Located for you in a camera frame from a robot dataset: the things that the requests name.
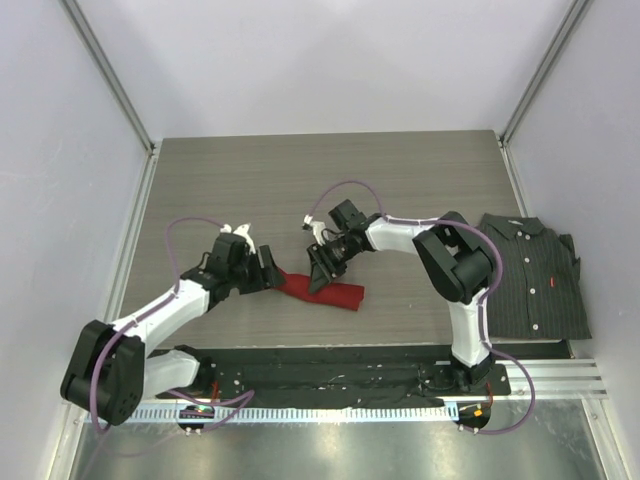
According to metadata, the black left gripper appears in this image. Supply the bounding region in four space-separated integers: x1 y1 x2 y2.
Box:
228 245 284 295

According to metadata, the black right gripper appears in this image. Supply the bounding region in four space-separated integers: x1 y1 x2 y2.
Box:
307 235 357 296

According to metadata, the red cloth napkin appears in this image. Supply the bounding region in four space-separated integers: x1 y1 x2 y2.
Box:
277 269 365 311

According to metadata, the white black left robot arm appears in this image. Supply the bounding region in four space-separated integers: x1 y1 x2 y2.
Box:
60 230 285 426

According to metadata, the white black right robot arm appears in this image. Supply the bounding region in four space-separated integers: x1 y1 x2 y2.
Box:
303 200 502 395

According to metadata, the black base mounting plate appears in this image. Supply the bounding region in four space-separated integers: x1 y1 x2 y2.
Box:
192 345 521 409

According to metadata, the dark striped button shirt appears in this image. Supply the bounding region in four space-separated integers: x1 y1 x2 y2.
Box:
479 213 591 340

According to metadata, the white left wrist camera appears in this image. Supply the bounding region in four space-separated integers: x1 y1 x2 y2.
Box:
220 223 256 254

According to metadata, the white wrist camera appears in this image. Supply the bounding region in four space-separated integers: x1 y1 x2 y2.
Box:
302 215 326 245
220 223 256 254

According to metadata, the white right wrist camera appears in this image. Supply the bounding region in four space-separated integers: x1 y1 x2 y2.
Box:
302 215 326 245

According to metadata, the white slotted cable duct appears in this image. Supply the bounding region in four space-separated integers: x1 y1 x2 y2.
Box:
124 404 460 424

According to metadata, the aluminium front rail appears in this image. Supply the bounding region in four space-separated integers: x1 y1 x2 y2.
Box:
62 358 609 404

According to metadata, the left aluminium frame post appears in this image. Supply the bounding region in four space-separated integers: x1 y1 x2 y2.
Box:
59 0 155 155

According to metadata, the aluminium frame post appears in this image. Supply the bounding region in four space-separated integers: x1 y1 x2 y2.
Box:
59 0 155 155
498 0 593 149

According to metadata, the right aluminium frame post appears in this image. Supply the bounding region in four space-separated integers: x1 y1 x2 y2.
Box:
498 0 593 149

